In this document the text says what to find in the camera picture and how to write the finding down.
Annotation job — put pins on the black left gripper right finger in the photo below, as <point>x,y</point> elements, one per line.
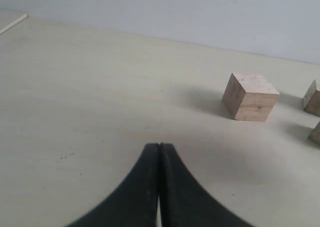
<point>183,201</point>

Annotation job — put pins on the third largest wooden cube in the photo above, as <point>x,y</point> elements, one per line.
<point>315,134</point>

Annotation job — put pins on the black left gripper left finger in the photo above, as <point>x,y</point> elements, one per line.
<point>134,202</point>

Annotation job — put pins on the smallest wooden cube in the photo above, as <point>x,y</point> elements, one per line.
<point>311,99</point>

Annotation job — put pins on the thin white stick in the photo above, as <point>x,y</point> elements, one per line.
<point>13,23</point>

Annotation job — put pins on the second largest wooden cube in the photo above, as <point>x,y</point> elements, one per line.
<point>249,97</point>

